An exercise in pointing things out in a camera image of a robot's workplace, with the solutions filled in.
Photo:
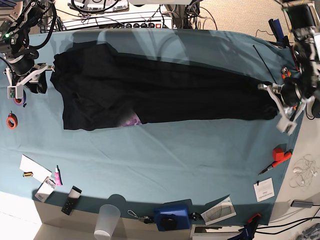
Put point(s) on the pink glue tube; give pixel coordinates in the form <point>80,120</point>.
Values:
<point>58,180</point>

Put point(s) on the orange plastic block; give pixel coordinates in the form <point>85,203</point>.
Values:
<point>281,154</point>

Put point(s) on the black printed t-shirt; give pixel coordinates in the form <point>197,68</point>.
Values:
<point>102,88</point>

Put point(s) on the clear plastic cup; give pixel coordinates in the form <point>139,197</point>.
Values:
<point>107,221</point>

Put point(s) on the metal carabiner clip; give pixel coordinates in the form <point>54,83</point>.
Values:
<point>143,219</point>

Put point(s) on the white printed card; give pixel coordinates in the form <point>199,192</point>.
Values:
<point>264,190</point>

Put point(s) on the small brass battery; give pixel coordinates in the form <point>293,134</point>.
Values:
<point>27,174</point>

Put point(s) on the teal table cloth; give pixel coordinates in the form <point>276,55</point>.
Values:
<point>142,167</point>

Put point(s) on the black white remote control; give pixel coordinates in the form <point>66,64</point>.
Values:
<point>71,200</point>

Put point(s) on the white power strip red light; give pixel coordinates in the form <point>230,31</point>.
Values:
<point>152,20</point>

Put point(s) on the white paper sheet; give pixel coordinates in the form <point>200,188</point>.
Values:
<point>39,172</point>

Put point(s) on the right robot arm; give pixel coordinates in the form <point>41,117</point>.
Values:
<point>18,55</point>

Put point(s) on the black zip tie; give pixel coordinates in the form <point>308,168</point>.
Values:
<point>263,61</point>

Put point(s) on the blue box device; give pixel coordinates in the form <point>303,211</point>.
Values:
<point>172,218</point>

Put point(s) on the orange black utility knife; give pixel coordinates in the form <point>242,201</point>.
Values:
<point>285,73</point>

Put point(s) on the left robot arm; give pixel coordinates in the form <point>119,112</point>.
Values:
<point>305,27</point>

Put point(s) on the orange tape roll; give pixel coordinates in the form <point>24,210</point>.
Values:
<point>12,121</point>

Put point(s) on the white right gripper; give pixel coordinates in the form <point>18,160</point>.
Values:
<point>35,80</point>

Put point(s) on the white packaged card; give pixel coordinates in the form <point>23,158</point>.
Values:
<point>45,190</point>

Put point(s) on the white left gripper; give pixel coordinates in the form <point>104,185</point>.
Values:
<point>290,103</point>

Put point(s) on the purple tape roll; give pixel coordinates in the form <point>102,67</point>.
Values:
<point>21,101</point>

